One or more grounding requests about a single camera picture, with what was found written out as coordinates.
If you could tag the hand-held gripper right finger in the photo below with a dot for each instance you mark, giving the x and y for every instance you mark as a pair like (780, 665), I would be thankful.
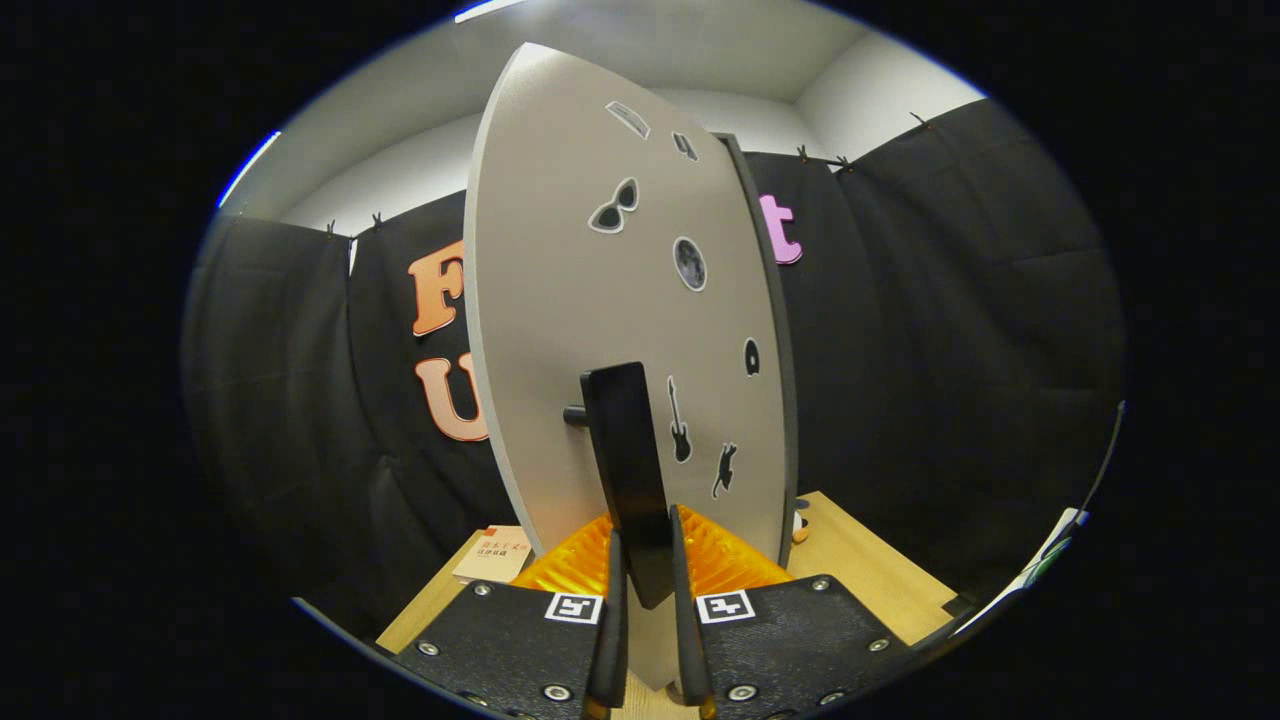
(690, 650)

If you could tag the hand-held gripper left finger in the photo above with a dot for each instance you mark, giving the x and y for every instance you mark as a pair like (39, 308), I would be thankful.
(612, 650)

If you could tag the grey shoe cabinet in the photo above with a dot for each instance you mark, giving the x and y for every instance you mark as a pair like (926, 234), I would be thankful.
(789, 440)

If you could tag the beige shoe cabinet door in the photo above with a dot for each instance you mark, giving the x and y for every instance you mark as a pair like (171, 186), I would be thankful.
(570, 250)

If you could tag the white flat object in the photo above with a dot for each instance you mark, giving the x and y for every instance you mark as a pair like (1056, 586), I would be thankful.
(1050, 555)

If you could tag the black backdrop cloth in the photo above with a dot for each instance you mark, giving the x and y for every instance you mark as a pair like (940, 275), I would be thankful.
(950, 350)

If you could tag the row of black cloth clips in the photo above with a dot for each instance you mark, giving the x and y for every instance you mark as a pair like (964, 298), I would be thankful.
(801, 154)

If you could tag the ceiling light strip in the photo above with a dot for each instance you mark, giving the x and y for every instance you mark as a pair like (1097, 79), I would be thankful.
(250, 168)
(485, 10)

